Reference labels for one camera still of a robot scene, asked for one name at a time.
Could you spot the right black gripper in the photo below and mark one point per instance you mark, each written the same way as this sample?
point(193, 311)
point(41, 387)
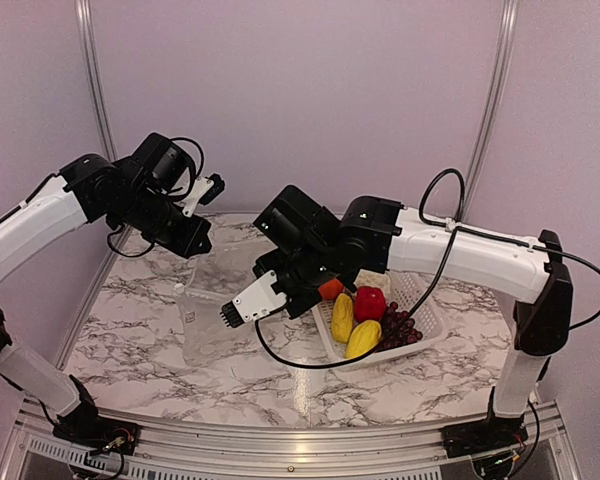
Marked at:
point(301, 308)

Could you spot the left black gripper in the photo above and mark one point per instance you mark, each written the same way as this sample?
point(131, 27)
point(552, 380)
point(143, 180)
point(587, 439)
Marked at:
point(184, 246)

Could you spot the red bell pepper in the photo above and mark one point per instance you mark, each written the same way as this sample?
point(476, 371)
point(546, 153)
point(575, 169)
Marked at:
point(370, 304)

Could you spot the white plastic basket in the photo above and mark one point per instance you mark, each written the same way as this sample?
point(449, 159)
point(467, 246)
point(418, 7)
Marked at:
point(407, 288)

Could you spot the clear dotted zip bag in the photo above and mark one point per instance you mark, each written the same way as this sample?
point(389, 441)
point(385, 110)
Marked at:
point(217, 277)

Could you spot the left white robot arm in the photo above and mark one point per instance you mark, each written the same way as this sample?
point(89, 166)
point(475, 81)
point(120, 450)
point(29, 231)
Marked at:
point(155, 191)

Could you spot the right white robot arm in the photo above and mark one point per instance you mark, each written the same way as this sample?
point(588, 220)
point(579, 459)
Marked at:
point(312, 247)

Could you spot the orange mini pumpkin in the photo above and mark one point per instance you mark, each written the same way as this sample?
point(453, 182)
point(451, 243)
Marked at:
point(331, 290)

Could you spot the white cauliflower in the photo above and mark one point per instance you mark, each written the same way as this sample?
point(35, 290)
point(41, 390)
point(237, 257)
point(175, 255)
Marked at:
point(368, 278)

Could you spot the yellow corn left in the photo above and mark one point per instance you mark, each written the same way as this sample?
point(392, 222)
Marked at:
point(342, 321)

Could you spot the yellow corn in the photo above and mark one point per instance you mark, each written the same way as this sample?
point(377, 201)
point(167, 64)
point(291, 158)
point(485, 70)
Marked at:
point(363, 338)
point(342, 321)

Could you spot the yellow corn right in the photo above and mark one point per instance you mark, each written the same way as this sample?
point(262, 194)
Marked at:
point(363, 338)

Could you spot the purple grape bunch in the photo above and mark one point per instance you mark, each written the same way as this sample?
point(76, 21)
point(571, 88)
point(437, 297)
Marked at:
point(398, 329)

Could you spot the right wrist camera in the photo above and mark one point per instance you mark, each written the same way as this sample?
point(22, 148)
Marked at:
point(259, 300)

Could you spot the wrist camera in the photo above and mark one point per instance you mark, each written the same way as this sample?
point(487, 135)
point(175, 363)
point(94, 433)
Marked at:
point(259, 300)
point(204, 191)

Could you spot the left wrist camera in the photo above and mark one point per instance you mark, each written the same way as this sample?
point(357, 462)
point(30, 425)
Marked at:
point(204, 191)

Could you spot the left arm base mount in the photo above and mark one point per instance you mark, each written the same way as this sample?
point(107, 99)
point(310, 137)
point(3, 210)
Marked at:
point(85, 426)

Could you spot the left aluminium frame post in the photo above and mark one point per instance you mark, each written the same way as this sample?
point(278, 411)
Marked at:
point(89, 50)

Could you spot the aluminium frame post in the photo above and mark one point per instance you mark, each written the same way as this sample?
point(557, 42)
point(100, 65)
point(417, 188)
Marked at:
point(495, 91)
point(89, 50)

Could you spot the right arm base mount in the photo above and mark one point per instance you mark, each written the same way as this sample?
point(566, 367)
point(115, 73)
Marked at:
point(476, 437)

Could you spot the front aluminium rail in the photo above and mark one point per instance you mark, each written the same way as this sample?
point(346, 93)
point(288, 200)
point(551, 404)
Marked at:
point(174, 449)

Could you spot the right aluminium frame post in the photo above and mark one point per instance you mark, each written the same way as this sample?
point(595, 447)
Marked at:
point(495, 91)

